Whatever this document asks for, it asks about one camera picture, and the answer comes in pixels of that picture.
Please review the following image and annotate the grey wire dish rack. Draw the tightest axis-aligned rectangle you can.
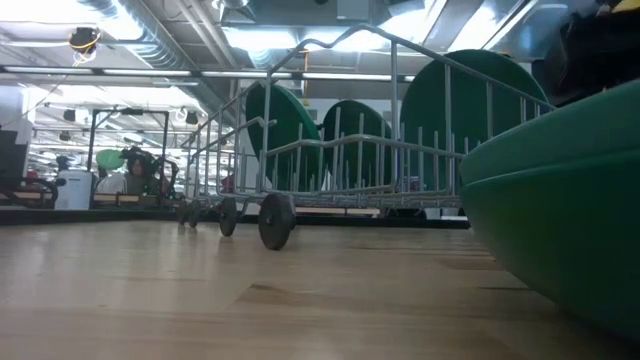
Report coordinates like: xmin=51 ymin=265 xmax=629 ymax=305
xmin=177 ymin=22 xmax=557 ymax=251

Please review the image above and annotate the person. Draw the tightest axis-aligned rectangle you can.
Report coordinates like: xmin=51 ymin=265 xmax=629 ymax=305
xmin=97 ymin=146 xmax=174 ymax=197

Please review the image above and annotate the light green background bowl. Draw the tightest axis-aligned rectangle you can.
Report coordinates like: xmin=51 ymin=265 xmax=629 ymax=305
xmin=95 ymin=148 xmax=126 ymax=171

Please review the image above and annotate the black ceiling-mounted device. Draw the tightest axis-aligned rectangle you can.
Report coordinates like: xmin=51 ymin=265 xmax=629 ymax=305
xmin=67 ymin=25 xmax=103 ymax=66

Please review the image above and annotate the white background box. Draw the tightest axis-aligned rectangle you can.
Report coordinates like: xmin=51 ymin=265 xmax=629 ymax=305
xmin=53 ymin=169 xmax=94 ymax=211

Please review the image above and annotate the black background rig frame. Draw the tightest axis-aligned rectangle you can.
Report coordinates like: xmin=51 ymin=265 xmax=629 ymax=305
xmin=85 ymin=106 xmax=171 ymax=209

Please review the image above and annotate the silver ventilation duct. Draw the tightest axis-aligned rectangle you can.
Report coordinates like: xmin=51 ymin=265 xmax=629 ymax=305
xmin=77 ymin=0 xmax=236 ymax=124

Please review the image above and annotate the long ceiling light rail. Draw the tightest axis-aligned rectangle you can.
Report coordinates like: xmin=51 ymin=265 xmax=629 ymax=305
xmin=0 ymin=64 xmax=416 ymax=84

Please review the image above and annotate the black aluminium table frame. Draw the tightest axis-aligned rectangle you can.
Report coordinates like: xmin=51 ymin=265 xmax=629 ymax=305
xmin=0 ymin=207 xmax=471 ymax=230

